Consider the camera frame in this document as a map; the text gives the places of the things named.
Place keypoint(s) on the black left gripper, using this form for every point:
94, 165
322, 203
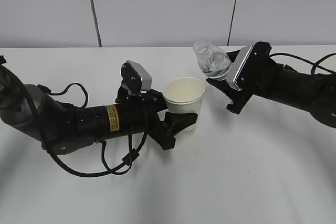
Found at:
139, 114

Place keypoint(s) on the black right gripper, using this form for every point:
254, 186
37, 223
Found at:
259, 77

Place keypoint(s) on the clear green-label water bottle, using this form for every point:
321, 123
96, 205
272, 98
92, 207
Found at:
212, 60

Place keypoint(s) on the white paper cup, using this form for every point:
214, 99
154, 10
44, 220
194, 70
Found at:
184, 95

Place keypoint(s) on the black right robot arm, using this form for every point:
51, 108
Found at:
313, 93

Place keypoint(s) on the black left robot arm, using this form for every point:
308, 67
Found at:
69, 128

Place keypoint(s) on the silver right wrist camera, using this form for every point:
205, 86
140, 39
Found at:
236, 69

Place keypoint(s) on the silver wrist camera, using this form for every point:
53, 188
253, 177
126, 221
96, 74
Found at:
135, 78
236, 69

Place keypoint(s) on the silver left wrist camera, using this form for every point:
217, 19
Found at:
135, 78

